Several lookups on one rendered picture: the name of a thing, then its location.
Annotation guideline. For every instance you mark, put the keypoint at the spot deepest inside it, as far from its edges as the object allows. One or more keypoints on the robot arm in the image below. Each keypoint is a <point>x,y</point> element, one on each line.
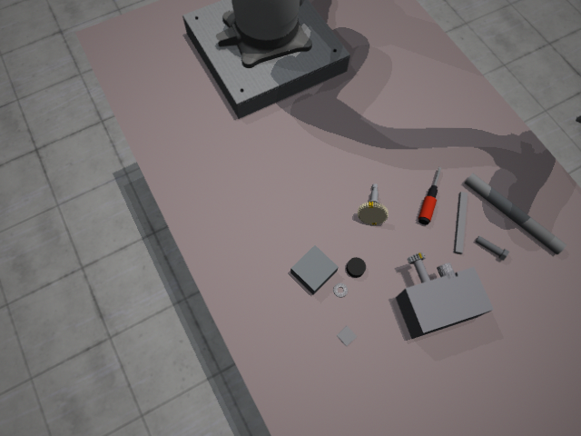
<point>264,30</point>

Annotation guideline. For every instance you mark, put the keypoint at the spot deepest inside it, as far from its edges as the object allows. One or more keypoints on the grey camshaft with cream gear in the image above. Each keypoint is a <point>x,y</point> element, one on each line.
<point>373,212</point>

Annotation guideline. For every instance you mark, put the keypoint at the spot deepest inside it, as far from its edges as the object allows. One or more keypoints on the grey metal bolt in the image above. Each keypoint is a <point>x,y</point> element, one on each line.
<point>493,248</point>

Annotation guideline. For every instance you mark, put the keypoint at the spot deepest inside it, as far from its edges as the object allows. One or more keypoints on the black cylinder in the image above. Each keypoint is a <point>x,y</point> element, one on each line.
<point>355,267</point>

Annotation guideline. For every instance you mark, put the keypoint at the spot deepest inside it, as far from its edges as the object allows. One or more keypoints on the long grey metal bar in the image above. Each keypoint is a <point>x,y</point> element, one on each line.
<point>515,214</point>

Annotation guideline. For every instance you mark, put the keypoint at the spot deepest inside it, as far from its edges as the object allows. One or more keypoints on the red-handled screwdriver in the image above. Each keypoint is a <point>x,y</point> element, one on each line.
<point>429,203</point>

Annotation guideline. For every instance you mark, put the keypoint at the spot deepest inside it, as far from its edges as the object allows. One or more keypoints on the grey flat bar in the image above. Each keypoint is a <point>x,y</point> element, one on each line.
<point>460,230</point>

